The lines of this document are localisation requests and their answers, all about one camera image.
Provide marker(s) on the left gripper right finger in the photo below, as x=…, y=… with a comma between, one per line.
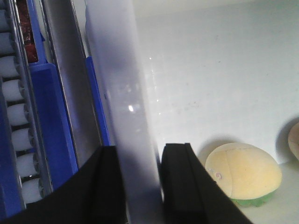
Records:
x=191, y=196

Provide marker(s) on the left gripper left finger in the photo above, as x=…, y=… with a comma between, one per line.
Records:
x=94, y=195

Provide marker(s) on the cream yellow bun toy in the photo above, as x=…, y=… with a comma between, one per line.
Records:
x=248, y=175

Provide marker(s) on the pink bun toy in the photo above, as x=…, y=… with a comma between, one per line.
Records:
x=293, y=140

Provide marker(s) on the white plastic Totelife tote box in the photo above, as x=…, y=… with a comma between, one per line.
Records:
x=204, y=72

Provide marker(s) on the blue bin upper left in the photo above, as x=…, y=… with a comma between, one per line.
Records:
x=51, y=110

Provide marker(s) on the left white roller track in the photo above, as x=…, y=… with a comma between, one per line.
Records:
x=25, y=140

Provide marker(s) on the metal shelf divider rail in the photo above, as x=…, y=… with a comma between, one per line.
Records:
x=69, y=56

